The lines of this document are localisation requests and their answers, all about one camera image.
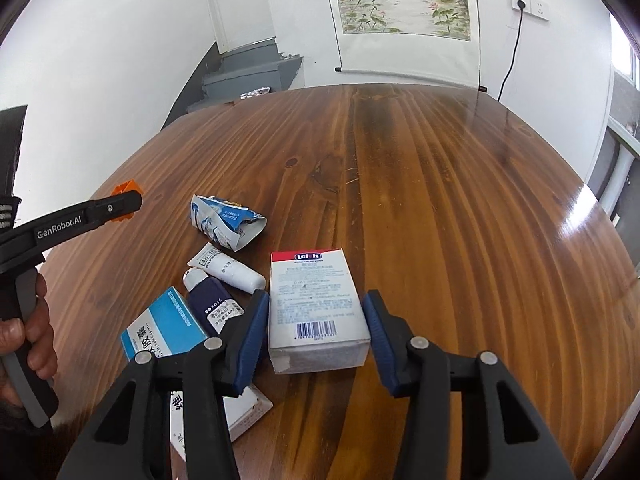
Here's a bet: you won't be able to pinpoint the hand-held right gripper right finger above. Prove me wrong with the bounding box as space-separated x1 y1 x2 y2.
361 289 576 480

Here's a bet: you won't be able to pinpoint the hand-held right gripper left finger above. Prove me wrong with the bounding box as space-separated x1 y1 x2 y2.
56 290 271 480

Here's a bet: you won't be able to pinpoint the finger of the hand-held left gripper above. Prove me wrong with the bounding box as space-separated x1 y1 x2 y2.
80 191 144 234

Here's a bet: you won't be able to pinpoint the orange toy brick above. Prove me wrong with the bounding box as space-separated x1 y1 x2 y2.
111 180 146 223

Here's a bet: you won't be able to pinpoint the navy blue tube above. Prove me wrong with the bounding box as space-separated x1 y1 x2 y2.
182 267 247 338

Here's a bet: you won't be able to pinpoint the white box with red label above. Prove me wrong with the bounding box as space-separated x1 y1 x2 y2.
267 248 372 375

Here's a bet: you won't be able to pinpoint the white tube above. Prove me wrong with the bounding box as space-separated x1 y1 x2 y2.
187 242 267 293

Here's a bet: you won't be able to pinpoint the blue white medicine box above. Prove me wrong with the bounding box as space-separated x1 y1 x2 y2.
120 286 273 463

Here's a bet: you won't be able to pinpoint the blue white packet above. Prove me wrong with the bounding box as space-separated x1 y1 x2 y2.
190 194 268 252

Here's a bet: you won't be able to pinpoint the wooden desktop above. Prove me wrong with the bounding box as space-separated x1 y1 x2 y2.
37 82 640 480

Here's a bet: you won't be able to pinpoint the person's left hand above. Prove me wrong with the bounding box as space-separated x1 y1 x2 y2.
0 271 57 382

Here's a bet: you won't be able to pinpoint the grey stairs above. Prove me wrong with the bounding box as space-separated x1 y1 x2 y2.
187 36 306 116

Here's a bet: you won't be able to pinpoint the white door with glass panel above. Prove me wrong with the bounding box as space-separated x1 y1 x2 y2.
207 0 278 56

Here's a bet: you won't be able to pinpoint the window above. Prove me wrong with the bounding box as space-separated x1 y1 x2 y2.
610 15 640 91

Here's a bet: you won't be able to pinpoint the black power cable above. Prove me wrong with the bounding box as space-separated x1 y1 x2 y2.
497 2 526 103

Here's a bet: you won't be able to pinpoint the wall scroll painting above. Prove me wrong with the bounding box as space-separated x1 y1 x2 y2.
320 0 488 92

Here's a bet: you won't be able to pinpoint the white wall socket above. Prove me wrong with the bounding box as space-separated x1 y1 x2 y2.
511 0 550 22

